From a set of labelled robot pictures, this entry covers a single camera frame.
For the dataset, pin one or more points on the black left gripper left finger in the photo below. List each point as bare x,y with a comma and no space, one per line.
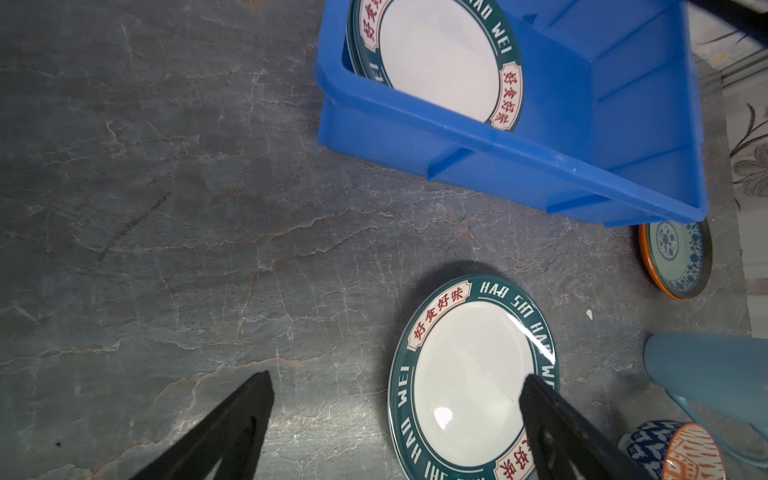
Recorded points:
229,440

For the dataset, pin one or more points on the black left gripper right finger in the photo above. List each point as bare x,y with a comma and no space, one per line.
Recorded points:
564,444

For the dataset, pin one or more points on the green rim plate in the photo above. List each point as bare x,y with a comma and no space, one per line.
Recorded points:
459,55
456,378

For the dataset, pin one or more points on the light blue ceramic mug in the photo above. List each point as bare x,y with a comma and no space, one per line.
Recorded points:
723,373

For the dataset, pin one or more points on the blue plastic bin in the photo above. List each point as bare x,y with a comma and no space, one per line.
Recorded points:
610,129

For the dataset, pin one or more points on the orange patterned bowl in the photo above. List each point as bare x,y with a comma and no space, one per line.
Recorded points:
692,454

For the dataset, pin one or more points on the blue floral green plate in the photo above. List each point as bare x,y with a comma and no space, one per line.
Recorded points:
678,257

